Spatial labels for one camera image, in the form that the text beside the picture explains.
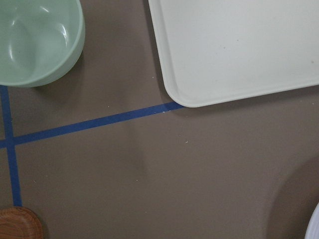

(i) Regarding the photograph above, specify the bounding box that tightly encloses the cream bear tray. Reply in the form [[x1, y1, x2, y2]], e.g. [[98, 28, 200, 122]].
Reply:
[[149, 0, 319, 108]]

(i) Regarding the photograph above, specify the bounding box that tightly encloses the green bowl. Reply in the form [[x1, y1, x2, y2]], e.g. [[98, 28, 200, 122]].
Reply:
[[0, 0, 85, 88]]

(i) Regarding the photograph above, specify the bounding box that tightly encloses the wooden cutting board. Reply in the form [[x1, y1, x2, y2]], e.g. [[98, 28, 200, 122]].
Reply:
[[0, 207, 44, 239]]

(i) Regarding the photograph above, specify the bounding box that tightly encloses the white round plate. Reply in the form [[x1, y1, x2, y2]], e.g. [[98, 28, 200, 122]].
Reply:
[[305, 204, 319, 239]]

